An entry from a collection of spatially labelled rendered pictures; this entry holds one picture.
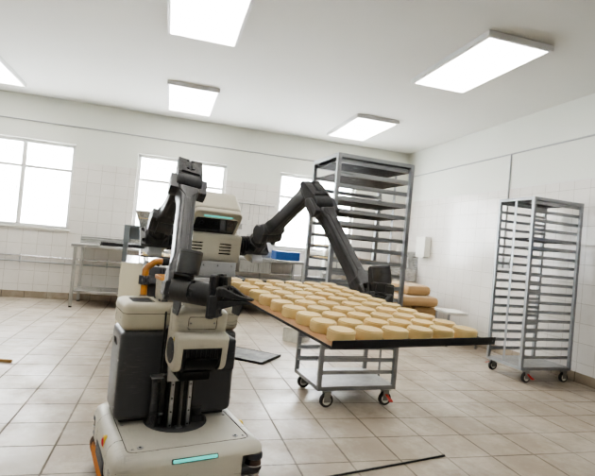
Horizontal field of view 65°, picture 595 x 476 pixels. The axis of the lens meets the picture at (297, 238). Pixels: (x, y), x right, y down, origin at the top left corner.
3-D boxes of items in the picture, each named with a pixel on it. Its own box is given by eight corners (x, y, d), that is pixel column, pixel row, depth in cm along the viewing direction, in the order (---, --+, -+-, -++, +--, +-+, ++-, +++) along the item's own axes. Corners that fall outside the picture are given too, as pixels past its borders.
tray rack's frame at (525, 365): (531, 365, 517) (544, 206, 520) (571, 379, 469) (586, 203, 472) (484, 365, 497) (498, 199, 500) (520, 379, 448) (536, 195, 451)
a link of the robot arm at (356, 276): (326, 204, 171) (301, 204, 165) (333, 194, 167) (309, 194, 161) (378, 306, 152) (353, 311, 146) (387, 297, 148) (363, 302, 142)
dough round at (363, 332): (379, 337, 87) (381, 327, 87) (383, 345, 82) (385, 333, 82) (352, 333, 87) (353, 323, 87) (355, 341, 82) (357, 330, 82)
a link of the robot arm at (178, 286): (174, 300, 115) (162, 298, 109) (180, 273, 116) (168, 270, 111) (199, 305, 113) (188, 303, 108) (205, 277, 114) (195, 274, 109)
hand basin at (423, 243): (425, 304, 757) (431, 236, 759) (405, 303, 748) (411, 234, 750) (396, 297, 854) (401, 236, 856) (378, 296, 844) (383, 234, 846)
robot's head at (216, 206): (180, 212, 198) (189, 185, 189) (227, 218, 208) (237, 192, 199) (185, 236, 188) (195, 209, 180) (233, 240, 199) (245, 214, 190)
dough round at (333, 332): (360, 343, 81) (362, 331, 80) (340, 345, 77) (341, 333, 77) (340, 335, 84) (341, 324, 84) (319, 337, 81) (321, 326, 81)
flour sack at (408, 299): (397, 306, 652) (398, 295, 652) (381, 301, 691) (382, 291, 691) (439, 308, 677) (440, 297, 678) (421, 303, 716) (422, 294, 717)
